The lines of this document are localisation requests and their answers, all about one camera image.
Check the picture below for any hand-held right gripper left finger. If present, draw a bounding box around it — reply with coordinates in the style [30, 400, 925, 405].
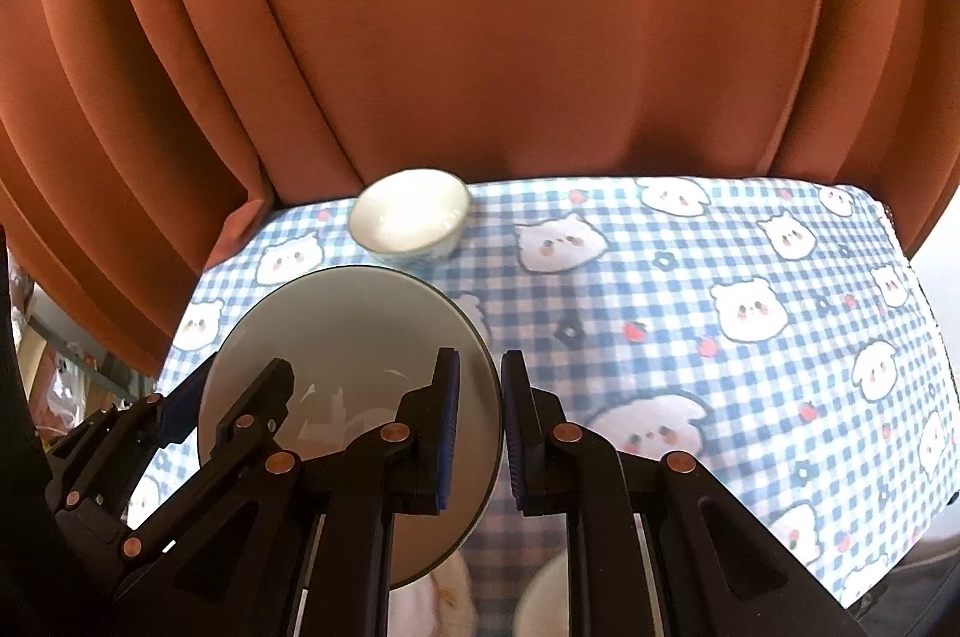
[112, 347, 460, 637]

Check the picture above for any blue floral bowl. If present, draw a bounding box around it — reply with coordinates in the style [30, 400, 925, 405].
[347, 168, 472, 267]

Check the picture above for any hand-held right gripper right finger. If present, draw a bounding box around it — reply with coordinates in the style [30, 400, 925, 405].
[500, 350, 871, 637]

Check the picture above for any orange curtain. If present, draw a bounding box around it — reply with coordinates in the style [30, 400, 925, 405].
[0, 0, 960, 375]

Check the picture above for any grey round plate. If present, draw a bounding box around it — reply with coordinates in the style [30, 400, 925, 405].
[197, 266, 505, 589]

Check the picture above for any blue checked bear tablecloth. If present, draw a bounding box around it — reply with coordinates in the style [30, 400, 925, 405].
[124, 176, 960, 612]

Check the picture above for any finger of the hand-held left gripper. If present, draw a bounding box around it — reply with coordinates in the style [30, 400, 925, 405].
[216, 358, 295, 469]
[45, 367, 207, 519]

